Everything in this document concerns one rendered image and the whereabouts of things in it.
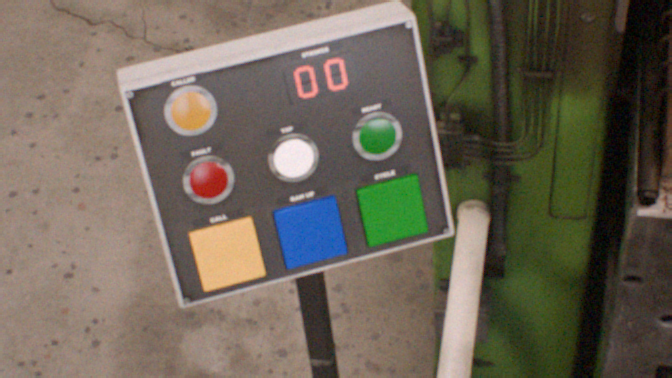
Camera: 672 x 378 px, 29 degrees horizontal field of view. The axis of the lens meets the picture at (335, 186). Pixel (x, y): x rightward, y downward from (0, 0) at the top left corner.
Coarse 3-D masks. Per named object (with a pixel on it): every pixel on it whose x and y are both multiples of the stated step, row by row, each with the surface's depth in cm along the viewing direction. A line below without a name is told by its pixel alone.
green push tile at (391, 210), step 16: (416, 176) 152; (368, 192) 152; (384, 192) 152; (400, 192) 153; (416, 192) 153; (368, 208) 153; (384, 208) 153; (400, 208) 153; (416, 208) 154; (368, 224) 153; (384, 224) 154; (400, 224) 154; (416, 224) 155; (368, 240) 154; (384, 240) 154
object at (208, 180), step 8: (200, 168) 147; (208, 168) 147; (216, 168) 148; (192, 176) 148; (200, 176) 148; (208, 176) 148; (216, 176) 148; (224, 176) 148; (192, 184) 148; (200, 184) 148; (208, 184) 148; (216, 184) 148; (224, 184) 149; (200, 192) 148; (208, 192) 148; (216, 192) 149
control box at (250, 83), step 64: (192, 64) 145; (256, 64) 145; (320, 64) 146; (384, 64) 148; (256, 128) 147; (320, 128) 149; (192, 192) 148; (256, 192) 150; (320, 192) 152; (192, 256) 151
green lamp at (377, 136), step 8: (376, 120) 149; (384, 120) 150; (368, 128) 150; (376, 128) 150; (384, 128) 150; (392, 128) 150; (360, 136) 150; (368, 136) 150; (376, 136) 150; (384, 136) 150; (392, 136) 150; (360, 144) 150; (368, 144) 150; (376, 144) 150; (384, 144) 151; (392, 144) 151; (368, 152) 151; (376, 152) 151; (384, 152) 151
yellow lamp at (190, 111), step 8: (184, 96) 144; (192, 96) 144; (200, 96) 144; (176, 104) 144; (184, 104) 144; (192, 104) 145; (200, 104) 145; (208, 104) 145; (176, 112) 145; (184, 112) 145; (192, 112) 145; (200, 112) 145; (208, 112) 145; (176, 120) 145; (184, 120) 145; (192, 120) 145; (200, 120) 145; (184, 128) 145; (192, 128) 146
